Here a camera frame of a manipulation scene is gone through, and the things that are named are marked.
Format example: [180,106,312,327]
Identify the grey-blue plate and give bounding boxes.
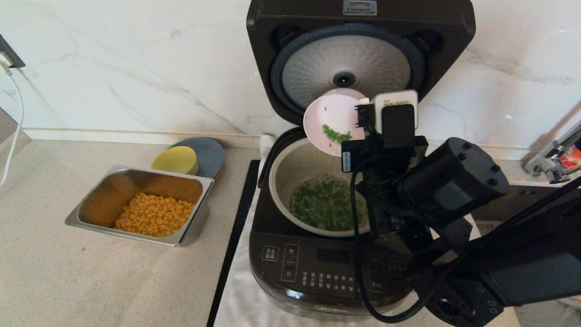
[169,137,225,180]

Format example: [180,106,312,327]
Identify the yellow corn kernels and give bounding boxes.
[115,193,197,237]

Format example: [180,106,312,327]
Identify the white towel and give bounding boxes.
[213,134,395,327]

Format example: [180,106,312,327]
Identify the yellow bowl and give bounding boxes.
[151,146,199,176]

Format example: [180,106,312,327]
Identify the white charger cable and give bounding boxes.
[0,54,26,189]

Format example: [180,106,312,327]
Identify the black rice cooker lid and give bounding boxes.
[246,0,476,132]

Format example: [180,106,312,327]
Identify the black rice cooker body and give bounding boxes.
[249,127,420,321]

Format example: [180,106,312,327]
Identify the white round bowl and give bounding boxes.
[303,88,369,157]

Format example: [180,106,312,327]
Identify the chrome faucet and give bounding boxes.
[521,122,581,184]

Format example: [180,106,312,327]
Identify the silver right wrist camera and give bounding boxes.
[371,89,419,134]

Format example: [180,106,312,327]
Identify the black smooth arm cable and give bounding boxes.
[349,154,436,324]

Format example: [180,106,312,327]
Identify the grey inner pot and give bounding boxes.
[269,134,377,238]

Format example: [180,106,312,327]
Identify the long black strip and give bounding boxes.
[207,159,261,327]

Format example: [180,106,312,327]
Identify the chopped green onions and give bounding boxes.
[289,107,366,231]

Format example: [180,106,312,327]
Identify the stainless steel sink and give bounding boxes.
[472,182,581,237]

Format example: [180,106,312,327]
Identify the stainless steel tray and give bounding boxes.
[66,164,215,247]

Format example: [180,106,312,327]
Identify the orange dish soap bottle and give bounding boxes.
[561,145,581,171]

